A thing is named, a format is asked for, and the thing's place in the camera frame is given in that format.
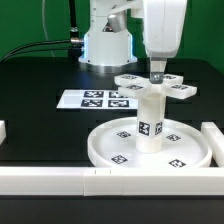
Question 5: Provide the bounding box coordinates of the white left rail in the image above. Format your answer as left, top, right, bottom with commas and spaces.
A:
0, 120, 6, 145

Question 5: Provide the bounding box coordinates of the white right rail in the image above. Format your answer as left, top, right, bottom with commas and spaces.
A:
201, 122, 224, 168

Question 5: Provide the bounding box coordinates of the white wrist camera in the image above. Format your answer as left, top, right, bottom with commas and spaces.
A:
107, 1, 144, 34

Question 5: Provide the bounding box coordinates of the white rail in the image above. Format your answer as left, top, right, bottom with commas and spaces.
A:
0, 120, 6, 145
0, 167, 224, 196
201, 122, 224, 168

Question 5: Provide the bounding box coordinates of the black vertical cable connector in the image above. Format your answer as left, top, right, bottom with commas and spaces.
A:
68, 0, 79, 45

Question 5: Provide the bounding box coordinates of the white marker plate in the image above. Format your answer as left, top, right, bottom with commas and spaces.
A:
57, 90, 138, 110

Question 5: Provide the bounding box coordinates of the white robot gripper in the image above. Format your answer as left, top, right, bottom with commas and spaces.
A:
142, 0, 187, 84

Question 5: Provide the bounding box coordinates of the white round table top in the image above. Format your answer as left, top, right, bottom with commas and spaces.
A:
87, 117, 212, 170

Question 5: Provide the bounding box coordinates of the white cross-shaped table base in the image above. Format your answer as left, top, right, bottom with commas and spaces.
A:
114, 74, 197, 99

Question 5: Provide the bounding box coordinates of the white front rail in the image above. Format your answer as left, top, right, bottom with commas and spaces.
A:
0, 167, 224, 196

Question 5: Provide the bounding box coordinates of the black cable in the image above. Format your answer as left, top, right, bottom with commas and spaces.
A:
0, 38, 84, 63

